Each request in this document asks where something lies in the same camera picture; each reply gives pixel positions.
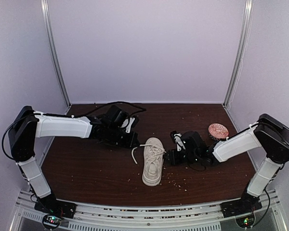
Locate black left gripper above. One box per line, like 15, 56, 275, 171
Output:
107, 125, 140, 149

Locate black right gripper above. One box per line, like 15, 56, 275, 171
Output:
162, 149, 198, 166

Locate white lace sneaker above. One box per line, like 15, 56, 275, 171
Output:
139, 137, 166, 187

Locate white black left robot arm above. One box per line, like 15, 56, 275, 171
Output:
4, 105, 140, 218

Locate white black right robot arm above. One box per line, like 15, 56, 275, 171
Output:
164, 114, 289, 217

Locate red white patterned bowl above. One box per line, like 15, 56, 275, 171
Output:
208, 123, 229, 141

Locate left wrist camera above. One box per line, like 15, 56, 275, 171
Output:
121, 116, 139, 133

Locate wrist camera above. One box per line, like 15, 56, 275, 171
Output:
121, 116, 139, 133
170, 130, 186, 152

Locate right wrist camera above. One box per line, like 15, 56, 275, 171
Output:
170, 130, 186, 152

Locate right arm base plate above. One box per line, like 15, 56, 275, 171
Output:
220, 198, 263, 218

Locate aluminium front rail base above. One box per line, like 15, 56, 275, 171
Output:
7, 190, 289, 231

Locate right aluminium frame post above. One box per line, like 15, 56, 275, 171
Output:
223, 0, 254, 109

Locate aluminium frame post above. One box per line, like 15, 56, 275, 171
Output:
223, 0, 254, 109
40, 0, 71, 107

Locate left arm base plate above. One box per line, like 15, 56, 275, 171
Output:
34, 198, 77, 218

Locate left aluminium frame post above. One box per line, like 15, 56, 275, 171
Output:
40, 0, 71, 107

